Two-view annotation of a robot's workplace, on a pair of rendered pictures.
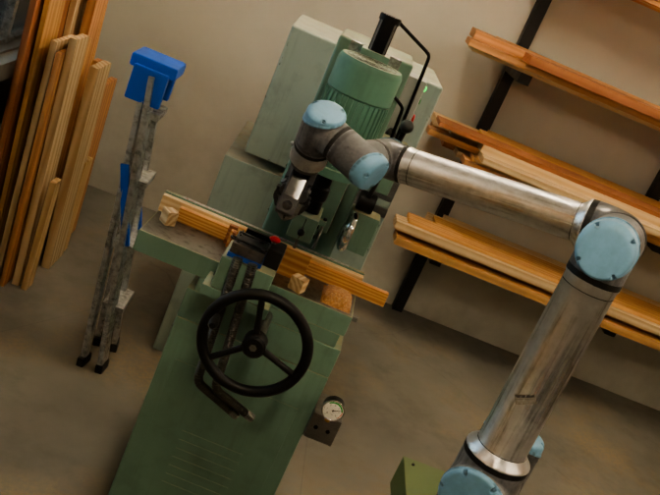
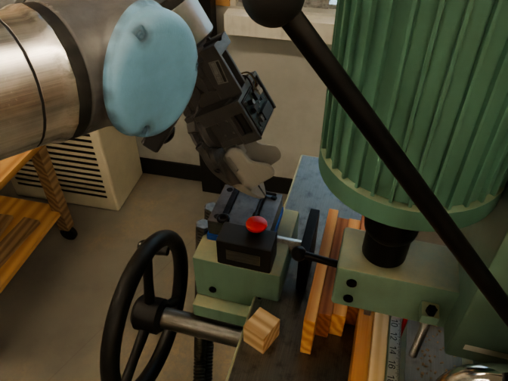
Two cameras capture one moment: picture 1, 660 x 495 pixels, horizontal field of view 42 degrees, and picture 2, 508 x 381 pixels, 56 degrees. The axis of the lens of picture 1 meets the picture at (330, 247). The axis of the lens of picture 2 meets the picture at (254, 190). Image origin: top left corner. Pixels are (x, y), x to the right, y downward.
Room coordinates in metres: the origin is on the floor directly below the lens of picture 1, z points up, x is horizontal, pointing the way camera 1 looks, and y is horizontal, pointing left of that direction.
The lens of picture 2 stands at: (2.23, -0.31, 1.50)
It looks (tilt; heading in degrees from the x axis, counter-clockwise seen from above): 42 degrees down; 108
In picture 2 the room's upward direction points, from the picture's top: straight up
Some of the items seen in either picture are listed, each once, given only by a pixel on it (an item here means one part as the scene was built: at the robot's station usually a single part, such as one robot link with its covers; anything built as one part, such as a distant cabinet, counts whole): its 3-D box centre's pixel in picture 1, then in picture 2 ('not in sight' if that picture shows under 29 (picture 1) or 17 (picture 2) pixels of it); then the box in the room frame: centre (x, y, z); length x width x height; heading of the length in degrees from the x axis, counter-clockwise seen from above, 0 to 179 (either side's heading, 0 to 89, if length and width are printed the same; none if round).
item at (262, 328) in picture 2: (298, 283); (261, 329); (2.13, 0.04, 0.92); 0.04 x 0.03 x 0.04; 71
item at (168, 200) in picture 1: (261, 243); (383, 276); (2.28, 0.18, 0.92); 0.60 x 0.02 x 0.05; 93
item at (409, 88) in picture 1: (407, 101); not in sight; (2.59, -0.04, 1.40); 0.10 x 0.06 x 0.16; 3
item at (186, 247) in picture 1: (246, 275); (298, 280); (2.15, 0.17, 0.87); 0.61 x 0.30 x 0.06; 93
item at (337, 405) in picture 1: (332, 410); not in sight; (2.06, -0.18, 0.65); 0.06 x 0.04 x 0.08; 93
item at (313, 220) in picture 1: (304, 223); (393, 280); (2.28, 0.09, 1.03); 0.14 x 0.07 x 0.09; 3
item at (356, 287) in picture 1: (283, 256); (364, 313); (2.26, 0.11, 0.92); 0.62 x 0.02 x 0.04; 93
